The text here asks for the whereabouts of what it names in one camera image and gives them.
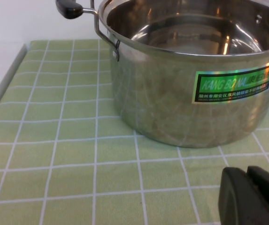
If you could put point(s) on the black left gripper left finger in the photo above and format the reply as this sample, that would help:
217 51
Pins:
237 201

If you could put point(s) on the stainless steel cooking pot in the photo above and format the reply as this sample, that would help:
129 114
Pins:
160 105

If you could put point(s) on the green checked tablecloth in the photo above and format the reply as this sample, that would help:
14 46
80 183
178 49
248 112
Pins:
78 164

